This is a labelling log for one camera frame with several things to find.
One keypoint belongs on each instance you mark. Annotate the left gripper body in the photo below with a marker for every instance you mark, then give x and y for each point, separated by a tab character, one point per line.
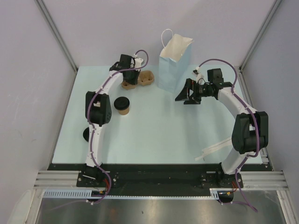
132	76

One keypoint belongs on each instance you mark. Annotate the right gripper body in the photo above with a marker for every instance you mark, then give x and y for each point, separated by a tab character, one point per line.
198	90

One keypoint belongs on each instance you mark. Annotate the brown cardboard cup carrier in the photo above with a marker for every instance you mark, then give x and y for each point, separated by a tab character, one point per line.
145	77

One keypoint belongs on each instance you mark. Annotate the black plastic cup lid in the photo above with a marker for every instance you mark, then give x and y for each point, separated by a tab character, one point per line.
121	103

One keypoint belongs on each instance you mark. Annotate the brown paper coffee cup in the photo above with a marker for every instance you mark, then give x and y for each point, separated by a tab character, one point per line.
124	112

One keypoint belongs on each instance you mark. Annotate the light blue paper bag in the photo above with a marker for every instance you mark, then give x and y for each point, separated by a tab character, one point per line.
173	61

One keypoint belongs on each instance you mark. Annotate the stack of paper cups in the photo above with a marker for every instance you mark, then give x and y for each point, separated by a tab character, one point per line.
97	104

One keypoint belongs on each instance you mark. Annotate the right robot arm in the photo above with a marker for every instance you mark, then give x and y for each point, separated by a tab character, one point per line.
251	128

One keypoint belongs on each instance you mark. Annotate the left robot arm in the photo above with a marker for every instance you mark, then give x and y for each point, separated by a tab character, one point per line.
98	109

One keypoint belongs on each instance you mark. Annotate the white wrapped straw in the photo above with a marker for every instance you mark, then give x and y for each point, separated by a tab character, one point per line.
219	145
210	151
222	151

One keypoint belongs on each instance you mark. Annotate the stack of black lids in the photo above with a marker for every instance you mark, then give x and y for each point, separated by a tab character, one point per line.
86	134

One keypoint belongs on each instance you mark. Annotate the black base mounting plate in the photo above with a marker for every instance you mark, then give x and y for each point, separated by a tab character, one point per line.
157	179

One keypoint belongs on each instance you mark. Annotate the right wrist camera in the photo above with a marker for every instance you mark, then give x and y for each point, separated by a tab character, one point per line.
199	77

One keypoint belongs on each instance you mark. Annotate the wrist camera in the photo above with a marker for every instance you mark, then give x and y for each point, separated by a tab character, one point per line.
199	77
137	62

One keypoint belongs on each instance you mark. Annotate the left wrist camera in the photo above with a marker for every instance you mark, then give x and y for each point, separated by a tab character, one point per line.
137	62

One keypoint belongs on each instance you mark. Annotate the aluminium frame rail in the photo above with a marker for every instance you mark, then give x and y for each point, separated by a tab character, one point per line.
56	180

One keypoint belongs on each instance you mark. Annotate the white slotted cable duct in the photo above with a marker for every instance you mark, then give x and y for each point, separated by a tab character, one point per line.
88	194

